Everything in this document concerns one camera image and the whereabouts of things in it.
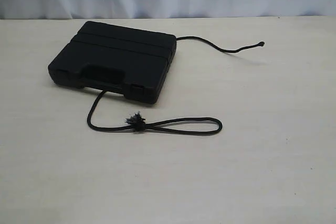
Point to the black plastic carrying case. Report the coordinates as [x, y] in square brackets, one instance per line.
[127, 61]

